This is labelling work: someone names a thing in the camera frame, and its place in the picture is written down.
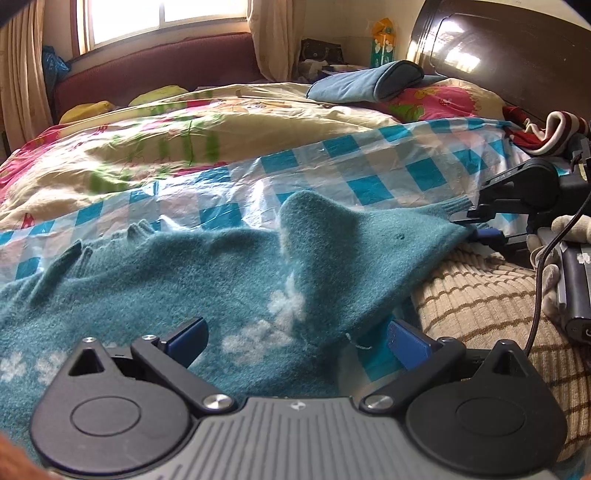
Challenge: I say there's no teal fuzzy sweater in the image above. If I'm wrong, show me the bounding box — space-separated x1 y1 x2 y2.
1 191 468 443

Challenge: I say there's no gloved right hand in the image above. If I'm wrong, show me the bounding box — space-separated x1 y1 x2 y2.
526 215 590 325

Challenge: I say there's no beige brown striped garment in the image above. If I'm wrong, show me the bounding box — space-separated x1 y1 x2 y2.
412 243 590 460

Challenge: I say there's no blue checkered plastic sheet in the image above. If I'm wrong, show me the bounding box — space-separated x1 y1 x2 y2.
1 118 528 396

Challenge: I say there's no red white striped garment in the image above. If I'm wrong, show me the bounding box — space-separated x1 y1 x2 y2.
502 106 590 156

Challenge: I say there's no dark wooden headboard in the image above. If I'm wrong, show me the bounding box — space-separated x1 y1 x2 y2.
409 1 590 121

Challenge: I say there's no blue grey pillow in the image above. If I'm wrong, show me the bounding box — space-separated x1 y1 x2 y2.
307 60 446 104

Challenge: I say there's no yellow green carton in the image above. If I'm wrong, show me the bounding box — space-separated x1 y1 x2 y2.
370 18 396 68

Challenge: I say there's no floral colourful quilt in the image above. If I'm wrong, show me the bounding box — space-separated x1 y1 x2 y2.
1 78 504 230

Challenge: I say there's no dark bag on nightstand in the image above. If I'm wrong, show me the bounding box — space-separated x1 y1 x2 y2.
300 38 345 64

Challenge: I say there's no yellow green cushion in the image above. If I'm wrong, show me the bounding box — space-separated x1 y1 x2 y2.
128 85 187 107

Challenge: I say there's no beige curtain right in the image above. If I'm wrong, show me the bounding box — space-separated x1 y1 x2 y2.
247 0 307 82

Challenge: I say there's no beige curtain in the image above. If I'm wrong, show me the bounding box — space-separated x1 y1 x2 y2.
247 0 307 82
1 1 52 150

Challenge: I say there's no beige curtain left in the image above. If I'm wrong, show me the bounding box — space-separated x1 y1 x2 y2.
1 1 52 150

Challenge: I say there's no maroon sofa bench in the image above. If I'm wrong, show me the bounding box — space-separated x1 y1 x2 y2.
52 33 266 121

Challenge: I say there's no blue plastic bag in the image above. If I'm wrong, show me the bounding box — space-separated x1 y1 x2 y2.
42 45 71 96

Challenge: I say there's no window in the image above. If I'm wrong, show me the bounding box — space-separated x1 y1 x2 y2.
71 0 250 55

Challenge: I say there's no black cable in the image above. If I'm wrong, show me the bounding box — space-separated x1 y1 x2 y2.
523 151 591 358

